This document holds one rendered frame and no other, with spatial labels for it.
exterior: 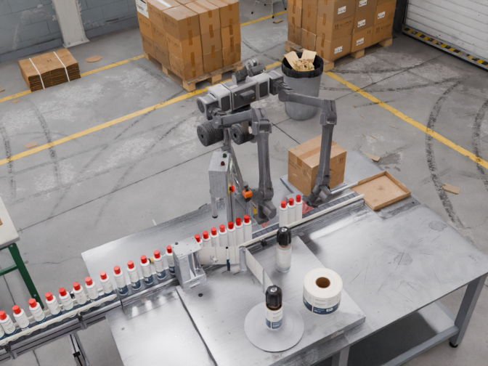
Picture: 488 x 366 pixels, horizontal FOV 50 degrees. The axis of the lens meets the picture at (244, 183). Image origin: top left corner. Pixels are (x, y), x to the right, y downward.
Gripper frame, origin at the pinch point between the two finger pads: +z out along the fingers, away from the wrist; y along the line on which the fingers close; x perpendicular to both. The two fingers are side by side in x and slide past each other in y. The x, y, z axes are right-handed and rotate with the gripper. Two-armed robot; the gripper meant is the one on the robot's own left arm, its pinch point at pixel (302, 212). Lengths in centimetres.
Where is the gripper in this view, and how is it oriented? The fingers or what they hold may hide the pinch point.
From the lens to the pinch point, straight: 328.5
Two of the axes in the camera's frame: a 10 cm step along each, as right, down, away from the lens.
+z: -5.1, 8.1, 3.0
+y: 4.5, 5.5, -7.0
